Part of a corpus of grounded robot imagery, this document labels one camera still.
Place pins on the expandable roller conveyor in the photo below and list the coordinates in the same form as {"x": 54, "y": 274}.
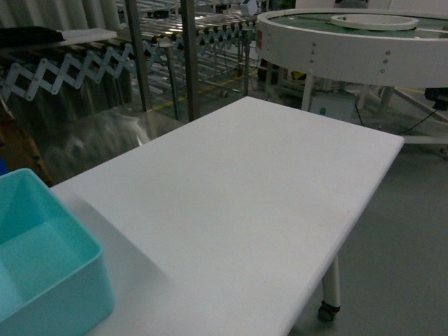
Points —
{"x": 97, "y": 40}

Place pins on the white table leg with caster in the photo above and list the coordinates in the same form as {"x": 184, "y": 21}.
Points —
{"x": 331, "y": 303}

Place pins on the teal plastic bin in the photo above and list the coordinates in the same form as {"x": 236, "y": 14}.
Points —
{"x": 53, "y": 276}

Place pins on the white round conveyor table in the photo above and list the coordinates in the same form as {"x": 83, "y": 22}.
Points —
{"x": 305, "y": 40}

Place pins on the black flat tray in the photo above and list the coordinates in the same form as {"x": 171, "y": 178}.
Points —
{"x": 26, "y": 36}

